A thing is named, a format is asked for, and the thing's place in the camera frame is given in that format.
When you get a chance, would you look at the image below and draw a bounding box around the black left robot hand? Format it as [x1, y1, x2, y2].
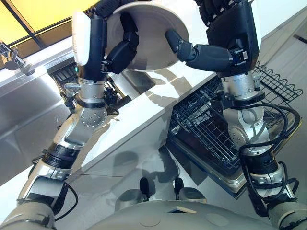
[71, 0, 140, 79]

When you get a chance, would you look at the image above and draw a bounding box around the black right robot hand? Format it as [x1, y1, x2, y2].
[165, 0, 262, 78]

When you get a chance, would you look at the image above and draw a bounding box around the white round plate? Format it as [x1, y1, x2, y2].
[105, 0, 190, 72]

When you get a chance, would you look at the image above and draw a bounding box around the steel dishwasher door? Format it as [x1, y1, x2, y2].
[158, 112, 303, 199]

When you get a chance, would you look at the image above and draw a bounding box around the black dish drainer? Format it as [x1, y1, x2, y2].
[46, 63, 132, 114]

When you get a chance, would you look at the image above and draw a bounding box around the chrome sink faucet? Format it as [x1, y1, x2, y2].
[0, 40, 36, 76]

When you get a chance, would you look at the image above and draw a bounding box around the stainless steel sink basin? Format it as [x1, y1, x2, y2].
[0, 70, 81, 187]

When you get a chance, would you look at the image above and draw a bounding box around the silver left robot leg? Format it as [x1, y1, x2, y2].
[114, 176, 157, 212]

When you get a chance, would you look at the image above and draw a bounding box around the silver robot leg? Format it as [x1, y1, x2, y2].
[114, 176, 157, 212]
[173, 177, 207, 204]

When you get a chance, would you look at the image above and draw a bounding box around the silver right robot leg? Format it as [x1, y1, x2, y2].
[173, 177, 207, 204]

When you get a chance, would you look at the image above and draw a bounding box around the grey robot torso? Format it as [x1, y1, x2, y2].
[85, 200, 275, 230]

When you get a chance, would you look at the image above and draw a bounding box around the black wire basket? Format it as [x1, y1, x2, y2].
[251, 60, 303, 106]

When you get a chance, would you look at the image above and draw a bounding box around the black window frame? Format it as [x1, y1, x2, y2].
[0, 0, 103, 50]

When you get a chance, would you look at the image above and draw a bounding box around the dark wire dishwasher rack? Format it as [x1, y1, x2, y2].
[167, 76, 242, 169]

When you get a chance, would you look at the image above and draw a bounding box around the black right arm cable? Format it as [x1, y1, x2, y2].
[239, 102, 302, 218]

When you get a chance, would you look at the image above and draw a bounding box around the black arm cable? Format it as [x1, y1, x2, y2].
[54, 183, 79, 222]
[239, 102, 302, 218]

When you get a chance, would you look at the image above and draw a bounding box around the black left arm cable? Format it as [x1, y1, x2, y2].
[54, 183, 79, 222]

